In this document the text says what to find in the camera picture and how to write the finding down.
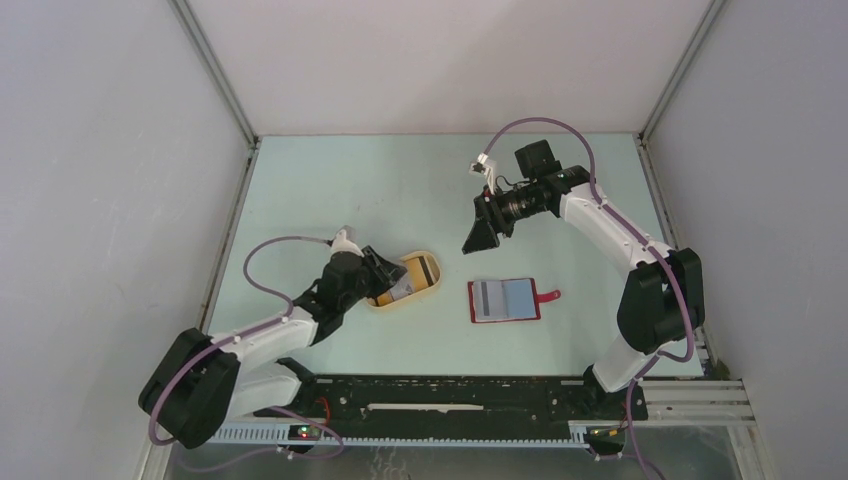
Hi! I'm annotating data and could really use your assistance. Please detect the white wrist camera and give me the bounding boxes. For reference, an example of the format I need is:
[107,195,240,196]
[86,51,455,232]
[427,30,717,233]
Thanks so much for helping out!
[330,225,364,257]
[468,153,497,194]

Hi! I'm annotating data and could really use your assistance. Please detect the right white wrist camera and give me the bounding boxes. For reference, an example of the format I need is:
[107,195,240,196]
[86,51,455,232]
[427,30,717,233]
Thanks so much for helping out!
[468,153,497,194]

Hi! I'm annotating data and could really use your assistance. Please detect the aluminium frame rail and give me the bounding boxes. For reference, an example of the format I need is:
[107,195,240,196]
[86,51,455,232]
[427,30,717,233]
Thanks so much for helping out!
[134,377,776,480]

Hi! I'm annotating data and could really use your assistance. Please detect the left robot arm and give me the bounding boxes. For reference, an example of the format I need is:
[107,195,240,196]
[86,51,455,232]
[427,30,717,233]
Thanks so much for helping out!
[138,246,407,449]

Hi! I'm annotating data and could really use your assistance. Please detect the red leather card holder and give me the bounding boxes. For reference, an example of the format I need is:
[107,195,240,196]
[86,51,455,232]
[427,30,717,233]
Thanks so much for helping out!
[467,277,562,324]

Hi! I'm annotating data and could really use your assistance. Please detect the gold card with stripe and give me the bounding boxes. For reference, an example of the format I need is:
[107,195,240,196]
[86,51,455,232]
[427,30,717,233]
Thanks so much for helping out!
[405,255,437,292]

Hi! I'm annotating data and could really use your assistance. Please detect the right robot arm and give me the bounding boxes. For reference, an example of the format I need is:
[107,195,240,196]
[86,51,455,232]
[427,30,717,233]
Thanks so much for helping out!
[462,140,704,418]

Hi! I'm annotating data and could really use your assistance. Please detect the beige oval plastic tray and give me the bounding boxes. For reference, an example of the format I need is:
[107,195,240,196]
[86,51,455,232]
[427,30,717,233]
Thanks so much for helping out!
[366,250,442,311]

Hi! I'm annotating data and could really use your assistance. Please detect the silver VIP card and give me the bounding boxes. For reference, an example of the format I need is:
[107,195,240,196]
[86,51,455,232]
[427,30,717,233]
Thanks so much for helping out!
[387,276,416,303]

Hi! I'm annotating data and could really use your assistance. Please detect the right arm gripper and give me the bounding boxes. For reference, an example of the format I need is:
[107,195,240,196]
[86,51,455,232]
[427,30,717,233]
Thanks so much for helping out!
[463,183,547,255]

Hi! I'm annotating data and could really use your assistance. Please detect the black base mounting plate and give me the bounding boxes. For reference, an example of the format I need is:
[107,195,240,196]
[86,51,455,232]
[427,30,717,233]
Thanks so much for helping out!
[288,375,648,441]

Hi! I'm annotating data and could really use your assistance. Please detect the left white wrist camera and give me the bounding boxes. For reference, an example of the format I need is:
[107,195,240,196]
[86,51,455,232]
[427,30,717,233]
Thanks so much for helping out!
[330,225,364,257]

